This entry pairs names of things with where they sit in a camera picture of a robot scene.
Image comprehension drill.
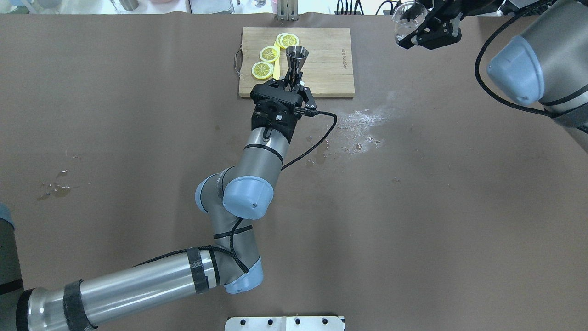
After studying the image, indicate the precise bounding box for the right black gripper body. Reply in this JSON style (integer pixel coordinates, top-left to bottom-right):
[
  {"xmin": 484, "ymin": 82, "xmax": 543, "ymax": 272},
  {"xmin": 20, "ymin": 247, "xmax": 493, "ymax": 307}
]
[{"xmin": 423, "ymin": 0, "xmax": 504, "ymax": 50}]

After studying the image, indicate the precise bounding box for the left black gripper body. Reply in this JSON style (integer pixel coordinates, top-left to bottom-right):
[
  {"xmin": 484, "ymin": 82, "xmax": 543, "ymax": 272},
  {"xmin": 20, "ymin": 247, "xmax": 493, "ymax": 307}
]
[{"xmin": 250, "ymin": 82, "xmax": 317, "ymax": 143}]

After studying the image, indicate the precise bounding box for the clear glass cup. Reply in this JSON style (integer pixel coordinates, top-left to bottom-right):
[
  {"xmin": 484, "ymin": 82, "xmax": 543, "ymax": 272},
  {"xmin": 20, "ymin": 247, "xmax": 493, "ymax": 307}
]
[{"xmin": 392, "ymin": 1, "xmax": 429, "ymax": 44}]

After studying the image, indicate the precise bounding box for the steel jigger measuring cup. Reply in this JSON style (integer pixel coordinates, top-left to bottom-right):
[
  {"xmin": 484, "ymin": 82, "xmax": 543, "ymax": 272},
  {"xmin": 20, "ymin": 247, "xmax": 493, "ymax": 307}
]
[{"xmin": 285, "ymin": 46, "xmax": 309, "ymax": 88}]

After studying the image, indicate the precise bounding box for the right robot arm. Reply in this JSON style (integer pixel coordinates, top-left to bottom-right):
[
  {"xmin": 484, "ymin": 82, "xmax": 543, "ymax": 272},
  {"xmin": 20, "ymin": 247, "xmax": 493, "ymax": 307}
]
[{"xmin": 391, "ymin": 0, "xmax": 588, "ymax": 149}]

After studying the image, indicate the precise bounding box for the steel shaker tin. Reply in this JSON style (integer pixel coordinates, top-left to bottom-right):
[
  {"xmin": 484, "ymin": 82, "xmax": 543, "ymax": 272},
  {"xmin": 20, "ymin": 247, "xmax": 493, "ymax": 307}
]
[{"xmin": 119, "ymin": 0, "xmax": 139, "ymax": 12}]

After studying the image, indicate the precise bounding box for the yellow plastic knife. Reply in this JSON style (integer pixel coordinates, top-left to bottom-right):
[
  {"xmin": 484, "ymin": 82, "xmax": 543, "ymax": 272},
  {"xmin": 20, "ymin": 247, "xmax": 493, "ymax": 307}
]
[{"xmin": 272, "ymin": 42, "xmax": 281, "ymax": 80}]

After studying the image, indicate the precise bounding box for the lemon slice near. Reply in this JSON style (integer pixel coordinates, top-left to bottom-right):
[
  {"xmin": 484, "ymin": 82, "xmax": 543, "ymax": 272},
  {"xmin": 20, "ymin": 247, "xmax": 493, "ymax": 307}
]
[{"xmin": 251, "ymin": 61, "xmax": 274, "ymax": 80}]

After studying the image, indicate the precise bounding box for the lemon slice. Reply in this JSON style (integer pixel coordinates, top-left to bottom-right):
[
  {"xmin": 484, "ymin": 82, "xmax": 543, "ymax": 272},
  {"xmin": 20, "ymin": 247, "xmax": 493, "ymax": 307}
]
[
  {"xmin": 277, "ymin": 32, "xmax": 300, "ymax": 50},
  {"xmin": 259, "ymin": 46, "xmax": 281, "ymax": 63},
  {"xmin": 251, "ymin": 61, "xmax": 274, "ymax": 80}
]

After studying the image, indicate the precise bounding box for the lemon slice middle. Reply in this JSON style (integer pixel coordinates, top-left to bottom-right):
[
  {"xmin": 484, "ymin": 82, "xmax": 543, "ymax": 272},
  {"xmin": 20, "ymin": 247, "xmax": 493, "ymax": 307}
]
[{"xmin": 259, "ymin": 46, "xmax": 281, "ymax": 63}]

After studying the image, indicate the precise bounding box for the bamboo cutting board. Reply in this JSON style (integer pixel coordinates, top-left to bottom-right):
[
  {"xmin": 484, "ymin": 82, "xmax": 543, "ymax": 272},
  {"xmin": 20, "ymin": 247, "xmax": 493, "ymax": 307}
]
[{"xmin": 234, "ymin": 27, "xmax": 356, "ymax": 98}]

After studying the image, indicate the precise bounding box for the lemon slice far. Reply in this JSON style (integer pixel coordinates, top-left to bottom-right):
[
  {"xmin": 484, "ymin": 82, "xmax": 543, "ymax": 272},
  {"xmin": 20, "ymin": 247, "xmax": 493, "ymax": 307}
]
[{"xmin": 277, "ymin": 32, "xmax": 300, "ymax": 50}]

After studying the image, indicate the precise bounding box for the aluminium frame post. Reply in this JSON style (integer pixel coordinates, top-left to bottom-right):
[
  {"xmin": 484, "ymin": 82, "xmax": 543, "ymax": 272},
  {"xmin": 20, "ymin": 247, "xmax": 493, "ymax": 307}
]
[{"xmin": 275, "ymin": 0, "xmax": 300, "ymax": 21}]

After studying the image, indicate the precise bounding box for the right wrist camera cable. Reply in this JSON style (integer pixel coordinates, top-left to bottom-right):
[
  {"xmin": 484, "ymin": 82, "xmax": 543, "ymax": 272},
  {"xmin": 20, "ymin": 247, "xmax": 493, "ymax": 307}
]
[{"xmin": 475, "ymin": 0, "xmax": 556, "ymax": 118}]

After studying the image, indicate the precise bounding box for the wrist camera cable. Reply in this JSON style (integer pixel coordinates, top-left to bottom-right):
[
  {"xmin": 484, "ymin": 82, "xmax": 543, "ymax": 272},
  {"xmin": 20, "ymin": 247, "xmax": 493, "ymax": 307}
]
[
  {"xmin": 133, "ymin": 110, "xmax": 338, "ymax": 276},
  {"xmin": 475, "ymin": 0, "xmax": 556, "ymax": 118}
]

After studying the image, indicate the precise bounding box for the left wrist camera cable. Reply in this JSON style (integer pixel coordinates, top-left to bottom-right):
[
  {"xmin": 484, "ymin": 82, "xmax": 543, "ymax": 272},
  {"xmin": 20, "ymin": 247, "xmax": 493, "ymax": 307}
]
[{"xmin": 133, "ymin": 110, "xmax": 338, "ymax": 276}]

